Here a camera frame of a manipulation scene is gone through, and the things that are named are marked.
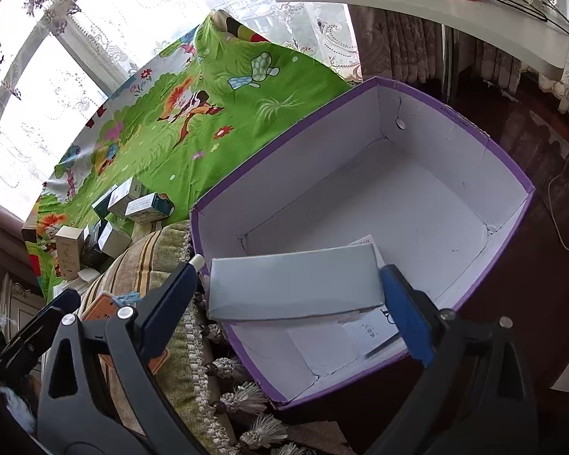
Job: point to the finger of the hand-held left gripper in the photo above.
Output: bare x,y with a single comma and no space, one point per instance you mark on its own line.
14,346
61,303

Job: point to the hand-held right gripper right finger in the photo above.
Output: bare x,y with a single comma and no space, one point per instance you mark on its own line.
408,313

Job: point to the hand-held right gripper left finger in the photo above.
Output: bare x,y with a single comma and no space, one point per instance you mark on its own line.
170,294

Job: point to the pale grey-blue carton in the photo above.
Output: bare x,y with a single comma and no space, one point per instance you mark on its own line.
294,284

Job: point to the purple cardboard box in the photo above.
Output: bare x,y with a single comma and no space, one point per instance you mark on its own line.
384,189

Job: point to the orange flat box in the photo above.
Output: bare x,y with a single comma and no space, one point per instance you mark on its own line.
102,305

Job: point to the white instruction leaflet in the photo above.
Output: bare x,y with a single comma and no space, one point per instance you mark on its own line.
370,334

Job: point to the striped tasselled cushion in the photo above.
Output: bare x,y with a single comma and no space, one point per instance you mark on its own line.
142,256

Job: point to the beige tall box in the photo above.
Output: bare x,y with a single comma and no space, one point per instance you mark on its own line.
69,251

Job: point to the white fluffy stuffing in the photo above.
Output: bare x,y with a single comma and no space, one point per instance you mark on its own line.
16,407

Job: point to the black printed box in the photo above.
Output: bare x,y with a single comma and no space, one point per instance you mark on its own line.
92,246

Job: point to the silver grey cube box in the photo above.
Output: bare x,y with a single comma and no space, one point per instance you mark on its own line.
114,239

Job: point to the green and white small box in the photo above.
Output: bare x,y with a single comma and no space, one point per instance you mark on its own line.
147,207

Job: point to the white box with red mark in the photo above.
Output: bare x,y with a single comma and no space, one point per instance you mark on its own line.
125,196

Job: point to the dark green and white box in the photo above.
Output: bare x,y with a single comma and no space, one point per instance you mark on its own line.
103,201

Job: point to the green cartoon printed bedsheet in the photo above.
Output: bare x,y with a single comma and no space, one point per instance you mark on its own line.
208,118

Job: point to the metal desk leg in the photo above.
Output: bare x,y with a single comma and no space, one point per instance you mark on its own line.
448,61

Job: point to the beige patterned curtain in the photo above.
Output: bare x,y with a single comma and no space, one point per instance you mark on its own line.
398,42

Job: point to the sheer lace curtain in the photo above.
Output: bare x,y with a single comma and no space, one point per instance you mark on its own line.
123,19

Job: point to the white curved desk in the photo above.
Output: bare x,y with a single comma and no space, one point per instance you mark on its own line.
408,9

